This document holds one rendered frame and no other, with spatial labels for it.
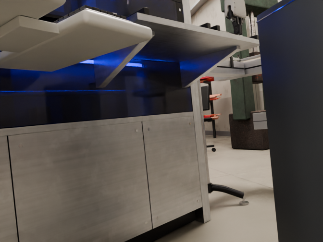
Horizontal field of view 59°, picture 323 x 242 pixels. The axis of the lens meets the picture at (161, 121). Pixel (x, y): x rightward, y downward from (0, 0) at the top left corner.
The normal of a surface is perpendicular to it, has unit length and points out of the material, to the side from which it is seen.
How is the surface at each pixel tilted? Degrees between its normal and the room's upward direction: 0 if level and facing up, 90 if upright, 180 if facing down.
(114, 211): 90
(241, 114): 89
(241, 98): 89
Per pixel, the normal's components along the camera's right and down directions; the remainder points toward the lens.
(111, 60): -0.73, 0.08
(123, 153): 0.68, -0.06
